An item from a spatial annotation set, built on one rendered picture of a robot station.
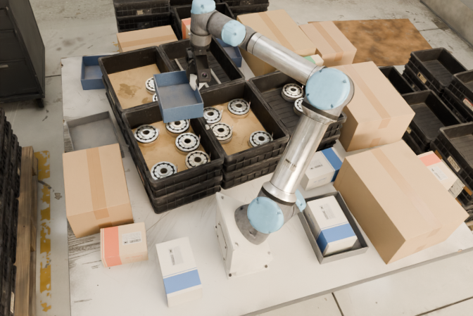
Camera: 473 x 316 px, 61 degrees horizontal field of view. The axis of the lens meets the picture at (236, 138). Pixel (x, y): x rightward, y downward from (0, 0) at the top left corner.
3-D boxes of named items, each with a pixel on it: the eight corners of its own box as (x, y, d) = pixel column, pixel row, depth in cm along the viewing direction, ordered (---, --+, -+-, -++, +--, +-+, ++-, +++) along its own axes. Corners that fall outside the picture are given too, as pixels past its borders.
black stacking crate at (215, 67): (243, 97, 199) (246, 79, 190) (187, 113, 188) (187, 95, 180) (210, 52, 221) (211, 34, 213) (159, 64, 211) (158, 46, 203)
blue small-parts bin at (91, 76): (112, 88, 212) (110, 77, 207) (83, 90, 209) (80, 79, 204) (112, 64, 225) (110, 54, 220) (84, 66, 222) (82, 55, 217)
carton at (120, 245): (146, 231, 159) (143, 222, 153) (148, 260, 151) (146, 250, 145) (103, 238, 155) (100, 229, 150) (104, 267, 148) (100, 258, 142)
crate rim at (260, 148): (290, 141, 169) (291, 137, 167) (225, 162, 158) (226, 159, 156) (246, 82, 192) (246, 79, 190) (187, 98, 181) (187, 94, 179)
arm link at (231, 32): (254, 29, 134) (227, 15, 138) (241, 22, 124) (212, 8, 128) (243, 51, 136) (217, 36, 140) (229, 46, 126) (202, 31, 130)
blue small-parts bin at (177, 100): (203, 117, 151) (203, 103, 146) (163, 123, 148) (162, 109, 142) (191, 82, 164) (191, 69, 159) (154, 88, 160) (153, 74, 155)
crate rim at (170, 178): (225, 162, 158) (226, 159, 156) (151, 188, 148) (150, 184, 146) (187, 98, 181) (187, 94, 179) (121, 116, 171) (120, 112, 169)
